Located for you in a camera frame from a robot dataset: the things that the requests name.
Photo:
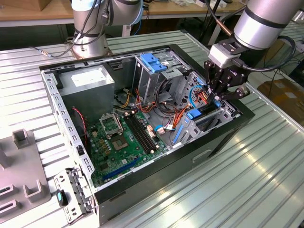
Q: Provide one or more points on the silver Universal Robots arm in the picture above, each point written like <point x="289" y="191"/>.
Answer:
<point x="261" y="26"/>

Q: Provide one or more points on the grey power supply unit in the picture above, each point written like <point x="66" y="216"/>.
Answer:
<point x="90" y="99"/>

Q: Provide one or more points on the plain cardboard box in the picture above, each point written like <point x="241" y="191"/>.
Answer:
<point x="44" y="4"/>

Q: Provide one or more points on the white power adapter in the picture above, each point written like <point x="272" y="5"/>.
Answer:
<point x="202" y="2"/>

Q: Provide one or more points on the silver metal cylinder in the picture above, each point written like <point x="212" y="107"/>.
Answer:
<point x="300" y="17"/>

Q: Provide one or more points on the black open PC case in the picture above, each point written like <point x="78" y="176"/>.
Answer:
<point x="166" y="180"/>

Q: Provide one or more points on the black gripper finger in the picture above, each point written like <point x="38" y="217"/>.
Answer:
<point x="235" y="94"/>
<point x="213" y="80"/>

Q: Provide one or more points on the blue drive bay latch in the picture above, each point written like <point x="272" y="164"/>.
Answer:
<point x="152" y="63"/>

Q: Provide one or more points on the black chassis switch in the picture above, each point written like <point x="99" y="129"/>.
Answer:
<point x="80" y="150"/>

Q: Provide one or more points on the metal optical drive cage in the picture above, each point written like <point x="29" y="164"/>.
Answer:
<point x="145" y="80"/>

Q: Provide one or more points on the brown cardboard box with label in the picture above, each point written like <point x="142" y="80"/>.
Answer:
<point x="285" y="99"/>

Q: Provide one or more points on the metal disk bay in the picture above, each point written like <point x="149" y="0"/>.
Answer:
<point x="190" y="131"/>

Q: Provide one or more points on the green motherboard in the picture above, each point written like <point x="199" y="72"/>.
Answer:
<point x="118" y="159"/>

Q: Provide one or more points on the CPU socket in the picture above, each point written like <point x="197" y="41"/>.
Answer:
<point x="120" y="143"/>

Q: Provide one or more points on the metal slat table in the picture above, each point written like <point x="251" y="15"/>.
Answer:
<point x="295" y="31"/>

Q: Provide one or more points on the black RAM slot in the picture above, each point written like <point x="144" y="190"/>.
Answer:
<point x="140" y="133"/>
<point x="148" y="133"/>
<point x="137" y="133"/>
<point x="144" y="133"/>

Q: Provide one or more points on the metal expansion slot bracket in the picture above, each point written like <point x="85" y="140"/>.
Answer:
<point x="77" y="185"/>

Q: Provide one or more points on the hard disk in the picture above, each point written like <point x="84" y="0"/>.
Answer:
<point x="192" y="114"/>

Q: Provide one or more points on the black latch with blue button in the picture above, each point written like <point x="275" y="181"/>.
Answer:
<point x="59" y="197"/>

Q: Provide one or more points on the grey parts rack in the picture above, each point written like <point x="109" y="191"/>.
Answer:
<point x="21" y="166"/>

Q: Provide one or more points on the wooden desk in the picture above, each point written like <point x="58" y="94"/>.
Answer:
<point x="180" y="10"/>

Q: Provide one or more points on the blue expansion slot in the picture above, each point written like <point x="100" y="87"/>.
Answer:
<point x="121" y="169"/>

